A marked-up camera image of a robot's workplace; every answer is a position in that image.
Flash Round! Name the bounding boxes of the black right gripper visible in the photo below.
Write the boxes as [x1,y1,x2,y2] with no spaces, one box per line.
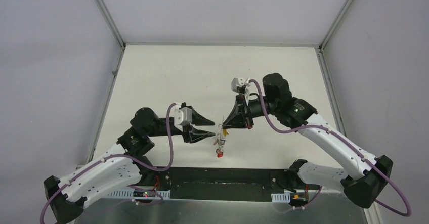
[222,93,278,129]

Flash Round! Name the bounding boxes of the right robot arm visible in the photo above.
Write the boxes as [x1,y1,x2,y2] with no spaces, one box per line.
[222,73,393,208]

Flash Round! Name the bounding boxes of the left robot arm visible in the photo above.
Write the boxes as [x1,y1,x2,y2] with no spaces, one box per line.
[39,103,215,223]

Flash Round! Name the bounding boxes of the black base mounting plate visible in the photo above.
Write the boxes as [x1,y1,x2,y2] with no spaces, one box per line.
[138,167,306,202]

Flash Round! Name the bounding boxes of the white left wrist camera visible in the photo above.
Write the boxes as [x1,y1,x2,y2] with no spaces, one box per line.
[174,102,193,132]

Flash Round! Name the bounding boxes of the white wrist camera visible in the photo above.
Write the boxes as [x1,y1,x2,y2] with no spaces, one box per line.
[174,102,193,132]
[230,77,249,95]

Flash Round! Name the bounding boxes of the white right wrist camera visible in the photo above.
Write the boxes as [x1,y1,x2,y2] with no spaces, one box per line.
[230,77,249,95]

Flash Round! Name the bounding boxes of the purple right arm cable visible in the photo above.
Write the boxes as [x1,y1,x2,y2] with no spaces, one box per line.
[248,79,412,217]

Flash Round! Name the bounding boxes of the aluminium frame rails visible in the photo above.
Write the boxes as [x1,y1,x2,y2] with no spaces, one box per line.
[68,0,383,224]

